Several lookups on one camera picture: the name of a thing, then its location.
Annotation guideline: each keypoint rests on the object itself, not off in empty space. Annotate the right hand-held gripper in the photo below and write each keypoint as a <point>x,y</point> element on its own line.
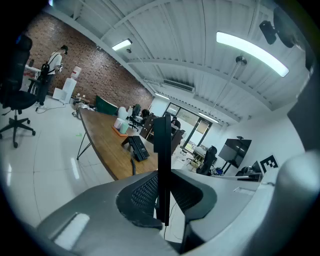
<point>269,163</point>

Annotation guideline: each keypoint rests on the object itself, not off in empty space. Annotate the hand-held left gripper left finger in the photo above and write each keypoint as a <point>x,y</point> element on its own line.
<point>95,220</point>

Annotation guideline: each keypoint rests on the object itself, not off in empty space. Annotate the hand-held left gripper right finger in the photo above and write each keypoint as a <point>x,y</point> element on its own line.
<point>232,207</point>

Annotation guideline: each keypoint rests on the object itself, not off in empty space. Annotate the black screen on stand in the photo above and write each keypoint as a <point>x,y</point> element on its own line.
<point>235,152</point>

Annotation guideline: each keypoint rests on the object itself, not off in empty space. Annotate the long ceiling light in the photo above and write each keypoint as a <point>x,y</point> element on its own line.
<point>121,44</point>
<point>252,53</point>
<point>208,117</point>
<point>162,96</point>

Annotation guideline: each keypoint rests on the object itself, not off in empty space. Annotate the orange tray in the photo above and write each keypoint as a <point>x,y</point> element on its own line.
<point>117,131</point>

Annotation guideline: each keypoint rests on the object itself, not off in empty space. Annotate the green cup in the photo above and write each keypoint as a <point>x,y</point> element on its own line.
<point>124,128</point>

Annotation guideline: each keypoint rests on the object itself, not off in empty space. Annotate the white cup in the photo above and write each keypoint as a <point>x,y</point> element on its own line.
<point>118,123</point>

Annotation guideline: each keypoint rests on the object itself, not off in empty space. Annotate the dark wooden shelf cabinet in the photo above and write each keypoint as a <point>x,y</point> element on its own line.
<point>147,126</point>

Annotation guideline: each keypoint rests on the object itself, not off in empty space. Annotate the ceiling air conditioner unit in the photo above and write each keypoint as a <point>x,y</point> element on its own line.
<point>178,85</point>

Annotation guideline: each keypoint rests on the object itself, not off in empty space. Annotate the white water dispenser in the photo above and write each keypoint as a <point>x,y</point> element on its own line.
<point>70,85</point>

